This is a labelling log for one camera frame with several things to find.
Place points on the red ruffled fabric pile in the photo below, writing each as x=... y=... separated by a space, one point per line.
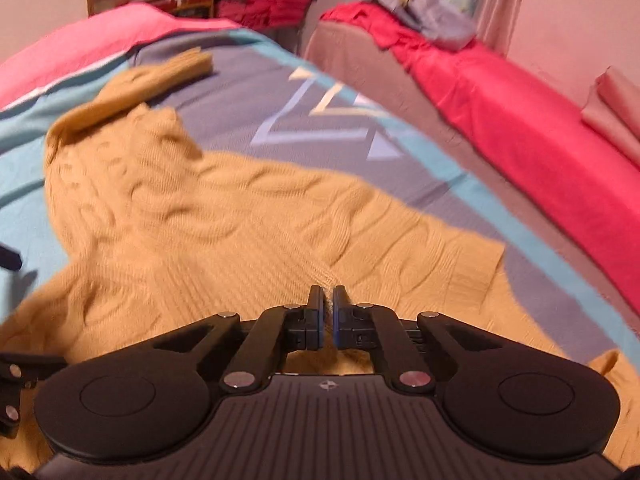
x=264 y=14

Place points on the blue grey patterned bedspread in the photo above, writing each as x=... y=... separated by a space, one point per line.
x=265 y=102

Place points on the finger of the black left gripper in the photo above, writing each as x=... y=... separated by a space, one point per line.
x=10 y=259

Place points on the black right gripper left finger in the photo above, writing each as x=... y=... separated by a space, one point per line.
x=276 y=333

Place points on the pink pillow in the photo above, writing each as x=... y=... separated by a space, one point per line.
x=612 y=110

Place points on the grey lilac crumpled cloth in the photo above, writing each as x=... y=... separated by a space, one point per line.
x=437 y=20

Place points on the red bed sheet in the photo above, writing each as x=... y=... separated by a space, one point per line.
x=530 y=133

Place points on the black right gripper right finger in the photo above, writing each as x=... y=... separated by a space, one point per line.
x=379 y=331

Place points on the pink curtain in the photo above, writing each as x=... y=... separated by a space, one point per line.
x=495 y=21

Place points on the grey mattress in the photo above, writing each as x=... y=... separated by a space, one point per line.
x=349 y=54

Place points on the yellow cable knit sweater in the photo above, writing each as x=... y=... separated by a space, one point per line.
x=111 y=369

